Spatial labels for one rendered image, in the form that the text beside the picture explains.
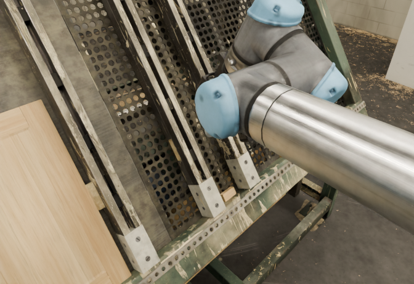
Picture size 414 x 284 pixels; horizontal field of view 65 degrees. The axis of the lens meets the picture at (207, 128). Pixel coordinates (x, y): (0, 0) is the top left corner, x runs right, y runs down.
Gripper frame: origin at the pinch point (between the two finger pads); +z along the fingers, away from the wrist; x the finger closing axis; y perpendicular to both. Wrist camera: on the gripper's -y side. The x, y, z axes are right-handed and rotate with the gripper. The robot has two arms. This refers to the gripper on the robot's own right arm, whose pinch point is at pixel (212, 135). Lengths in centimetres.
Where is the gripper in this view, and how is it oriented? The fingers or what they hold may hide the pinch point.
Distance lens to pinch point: 74.3
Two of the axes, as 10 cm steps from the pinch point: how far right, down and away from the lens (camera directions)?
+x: -7.9, 3.1, -5.2
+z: -3.1, 5.3, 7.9
